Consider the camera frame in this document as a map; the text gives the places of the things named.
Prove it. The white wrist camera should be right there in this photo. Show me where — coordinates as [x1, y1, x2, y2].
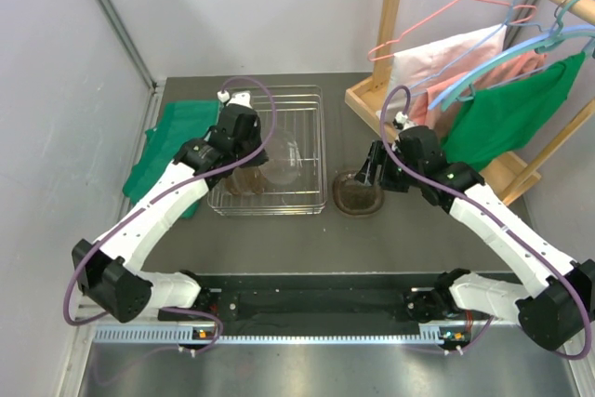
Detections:
[392, 112, 417, 132]
[217, 90, 255, 115]

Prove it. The pink hanging garment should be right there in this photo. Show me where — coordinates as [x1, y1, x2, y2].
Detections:
[410, 49, 549, 131]

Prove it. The teal plastic hanger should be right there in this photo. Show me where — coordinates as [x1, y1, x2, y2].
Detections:
[438, 0, 595, 110]

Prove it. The green hanging garment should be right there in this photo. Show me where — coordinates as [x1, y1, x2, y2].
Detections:
[442, 52, 586, 171]

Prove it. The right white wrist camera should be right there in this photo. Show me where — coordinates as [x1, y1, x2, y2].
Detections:
[392, 112, 417, 132]

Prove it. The clear glass plate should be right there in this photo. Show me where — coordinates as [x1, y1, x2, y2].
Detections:
[259, 129, 302, 186]
[245, 167, 266, 194]

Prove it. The folded green t-shirt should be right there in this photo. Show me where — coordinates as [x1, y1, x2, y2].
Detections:
[123, 100, 219, 205]

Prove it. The aluminium frame profile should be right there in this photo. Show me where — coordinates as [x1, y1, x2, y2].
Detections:
[95, 0, 157, 90]

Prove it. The light blue plastic hanger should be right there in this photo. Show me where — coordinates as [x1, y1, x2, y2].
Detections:
[429, 25, 594, 111]

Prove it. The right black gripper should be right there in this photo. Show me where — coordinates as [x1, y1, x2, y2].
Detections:
[354, 141, 423, 193]

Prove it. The slotted cable duct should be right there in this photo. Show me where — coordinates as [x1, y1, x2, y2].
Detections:
[93, 323, 463, 348]

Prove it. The pink wire hanger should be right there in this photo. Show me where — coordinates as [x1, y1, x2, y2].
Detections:
[367, 0, 537, 62]

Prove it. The white hanging garment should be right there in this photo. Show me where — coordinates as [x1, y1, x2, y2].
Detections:
[386, 24, 507, 123]

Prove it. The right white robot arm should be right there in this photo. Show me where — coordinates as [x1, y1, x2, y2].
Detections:
[354, 126, 594, 360]

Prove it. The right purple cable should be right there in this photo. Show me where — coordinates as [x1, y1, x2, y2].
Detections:
[378, 85, 593, 361]

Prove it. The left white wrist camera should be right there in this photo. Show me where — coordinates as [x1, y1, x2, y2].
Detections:
[217, 90, 255, 115]

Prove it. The wire dish rack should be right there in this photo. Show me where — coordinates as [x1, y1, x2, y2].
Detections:
[207, 85, 327, 217]

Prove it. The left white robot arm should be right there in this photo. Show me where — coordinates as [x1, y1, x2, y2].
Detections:
[73, 100, 267, 323]

